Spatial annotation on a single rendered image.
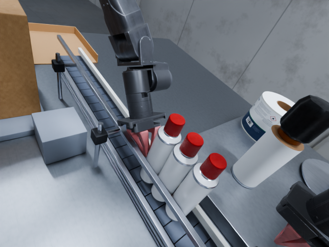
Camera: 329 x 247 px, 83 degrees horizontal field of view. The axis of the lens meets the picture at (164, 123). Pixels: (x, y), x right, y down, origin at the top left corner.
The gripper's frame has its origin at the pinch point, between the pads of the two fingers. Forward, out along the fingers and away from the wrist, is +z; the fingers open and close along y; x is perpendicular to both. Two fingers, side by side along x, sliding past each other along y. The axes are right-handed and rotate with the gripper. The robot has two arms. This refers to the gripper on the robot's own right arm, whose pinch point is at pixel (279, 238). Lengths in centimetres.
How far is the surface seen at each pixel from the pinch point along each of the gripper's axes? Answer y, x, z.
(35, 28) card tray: 118, 10, 16
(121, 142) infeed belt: 38.0, 7.4, 13.3
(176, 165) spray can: 19.6, 8.5, -1.1
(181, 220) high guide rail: 12.1, 10.4, 5.4
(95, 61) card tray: 90, -7, 18
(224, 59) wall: 146, -229, 55
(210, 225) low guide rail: 8.0, 2.6, 10.0
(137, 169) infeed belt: 28.5, 8.0, 13.3
